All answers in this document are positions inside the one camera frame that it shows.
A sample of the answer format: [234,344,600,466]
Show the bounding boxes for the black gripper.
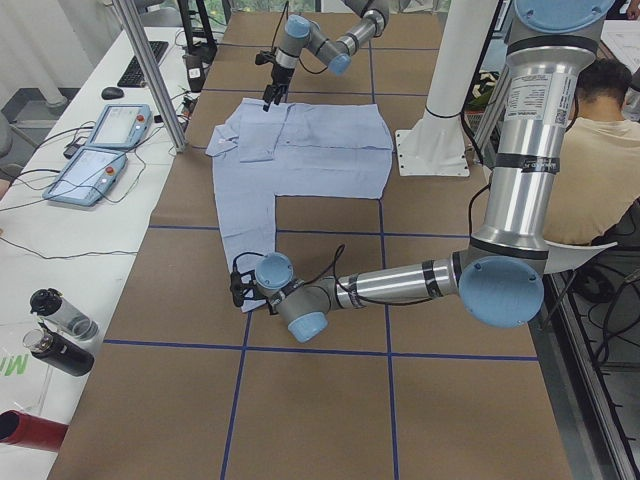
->
[263,63,295,111]
[242,270,270,304]

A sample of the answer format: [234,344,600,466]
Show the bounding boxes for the blue striped button shirt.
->
[206,97,393,315]

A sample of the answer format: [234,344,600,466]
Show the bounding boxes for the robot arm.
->
[230,1,609,342]
[255,0,390,112]

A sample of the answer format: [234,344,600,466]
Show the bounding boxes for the black monitor stand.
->
[177,0,218,64]

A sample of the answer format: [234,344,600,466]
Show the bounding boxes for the black keyboard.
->
[117,40,171,89]

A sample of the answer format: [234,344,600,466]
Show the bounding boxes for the upper teach pendant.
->
[85,104,153,151]

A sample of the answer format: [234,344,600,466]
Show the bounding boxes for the teach pendant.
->
[42,147,127,207]
[85,104,153,151]

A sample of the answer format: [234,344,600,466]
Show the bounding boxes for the black computer mouse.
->
[101,86,124,100]

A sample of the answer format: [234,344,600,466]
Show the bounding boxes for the lower teach pendant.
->
[42,147,127,207]

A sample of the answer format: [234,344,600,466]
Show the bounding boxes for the clear water bottle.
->
[29,288,99,341]

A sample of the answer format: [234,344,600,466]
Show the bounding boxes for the black water bottle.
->
[23,328,94,377]

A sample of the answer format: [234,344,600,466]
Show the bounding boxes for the red cylinder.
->
[1,410,68,452]

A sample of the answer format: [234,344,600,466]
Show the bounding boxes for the seated person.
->
[543,59,639,245]

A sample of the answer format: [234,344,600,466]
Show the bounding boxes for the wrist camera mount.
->
[255,48,277,65]
[229,269,256,308]

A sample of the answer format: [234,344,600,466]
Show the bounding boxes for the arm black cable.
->
[269,0,331,76]
[232,243,481,307]

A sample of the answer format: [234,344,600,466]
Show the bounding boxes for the aluminium frame post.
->
[112,0,187,153]

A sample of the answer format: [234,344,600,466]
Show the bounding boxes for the pendant black cable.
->
[0,124,166,261]

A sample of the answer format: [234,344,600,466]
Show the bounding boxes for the white pedestal column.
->
[425,1,501,120]

